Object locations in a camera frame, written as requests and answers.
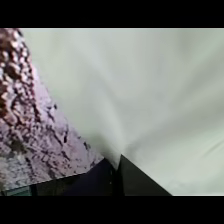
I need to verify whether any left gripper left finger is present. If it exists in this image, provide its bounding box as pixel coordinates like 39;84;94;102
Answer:
30;157;117;197

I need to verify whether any white shirt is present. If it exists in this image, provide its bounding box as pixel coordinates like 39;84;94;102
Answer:
18;28;224;197

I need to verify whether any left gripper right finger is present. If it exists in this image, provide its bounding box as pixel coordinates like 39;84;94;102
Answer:
118;154;172;197

